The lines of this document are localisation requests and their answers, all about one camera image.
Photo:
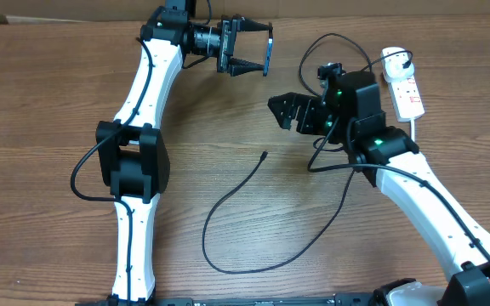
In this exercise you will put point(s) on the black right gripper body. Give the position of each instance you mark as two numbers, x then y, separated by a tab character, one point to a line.
316	120

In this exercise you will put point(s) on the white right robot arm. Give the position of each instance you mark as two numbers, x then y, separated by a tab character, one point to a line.
350	114

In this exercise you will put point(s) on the white USB wall charger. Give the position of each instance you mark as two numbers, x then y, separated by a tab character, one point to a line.
397	64

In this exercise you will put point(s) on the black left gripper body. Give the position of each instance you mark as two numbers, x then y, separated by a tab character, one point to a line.
227	39

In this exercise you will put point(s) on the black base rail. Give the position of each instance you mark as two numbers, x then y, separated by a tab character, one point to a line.
339	299

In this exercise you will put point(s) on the white power strip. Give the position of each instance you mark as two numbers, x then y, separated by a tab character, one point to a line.
406	100

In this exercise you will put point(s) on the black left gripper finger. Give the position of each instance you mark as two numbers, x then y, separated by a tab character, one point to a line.
238	67
246	24

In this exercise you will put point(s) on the Samsung Galaxy smartphone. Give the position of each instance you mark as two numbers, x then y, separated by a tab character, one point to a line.
269	47

